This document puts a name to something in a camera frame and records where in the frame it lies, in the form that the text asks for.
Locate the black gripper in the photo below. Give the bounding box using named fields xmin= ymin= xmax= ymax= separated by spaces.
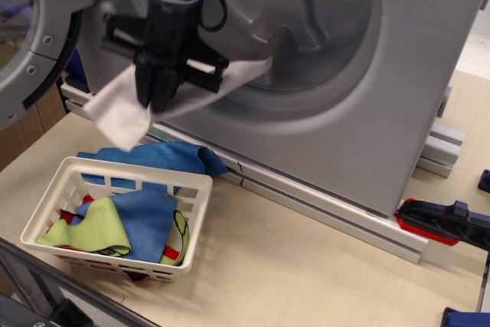
xmin=102 ymin=0 xmax=229 ymax=113

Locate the grey cloth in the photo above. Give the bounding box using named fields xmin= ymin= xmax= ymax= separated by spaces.
xmin=83 ymin=57 xmax=273 ymax=152

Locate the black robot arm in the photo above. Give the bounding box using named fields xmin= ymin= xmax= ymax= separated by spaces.
xmin=103 ymin=0 xmax=229 ymax=113

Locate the blue black clamp behind machine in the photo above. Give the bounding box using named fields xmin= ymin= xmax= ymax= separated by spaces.
xmin=64 ymin=48 xmax=90 ymax=93

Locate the grey round machine door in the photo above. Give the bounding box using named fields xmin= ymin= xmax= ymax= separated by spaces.
xmin=1 ymin=0 xmax=97 ymax=128

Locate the grey toy washing machine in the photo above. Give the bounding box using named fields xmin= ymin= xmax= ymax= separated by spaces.
xmin=81 ymin=0 xmax=483 ymax=215

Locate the blue cloth behind basket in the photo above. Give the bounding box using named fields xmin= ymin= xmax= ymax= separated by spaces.
xmin=77 ymin=142 xmax=228 ymax=178

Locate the white plastic basket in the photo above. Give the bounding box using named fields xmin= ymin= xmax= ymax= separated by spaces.
xmin=21 ymin=157 xmax=213 ymax=282

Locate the blue cloth in basket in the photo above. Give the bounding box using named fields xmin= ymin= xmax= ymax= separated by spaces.
xmin=82 ymin=190 xmax=178 ymax=263

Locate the light green cloth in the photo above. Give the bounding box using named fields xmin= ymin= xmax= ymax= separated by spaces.
xmin=37 ymin=197 xmax=132 ymax=257

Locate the red green patterned cloth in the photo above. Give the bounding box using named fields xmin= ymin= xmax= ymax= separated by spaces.
xmin=56 ymin=206 xmax=191 ymax=281

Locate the grey aluminium profile block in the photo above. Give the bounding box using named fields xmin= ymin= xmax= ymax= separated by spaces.
xmin=416 ymin=85 xmax=466 ymax=178

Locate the red black clamp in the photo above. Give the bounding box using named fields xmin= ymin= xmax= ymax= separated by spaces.
xmin=396 ymin=198 xmax=489 ymax=251

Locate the black blue clamp edge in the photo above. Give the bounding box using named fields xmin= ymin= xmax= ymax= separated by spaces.
xmin=478 ymin=169 xmax=490 ymax=193

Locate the blue black clamp corner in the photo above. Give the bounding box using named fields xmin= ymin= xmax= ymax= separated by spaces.
xmin=440 ymin=308 xmax=490 ymax=327

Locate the grey metal frame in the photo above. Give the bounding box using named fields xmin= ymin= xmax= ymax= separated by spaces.
xmin=1 ymin=239 xmax=155 ymax=327

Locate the white aluminium base rail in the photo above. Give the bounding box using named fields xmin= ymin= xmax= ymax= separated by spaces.
xmin=60 ymin=80 xmax=429 ymax=265

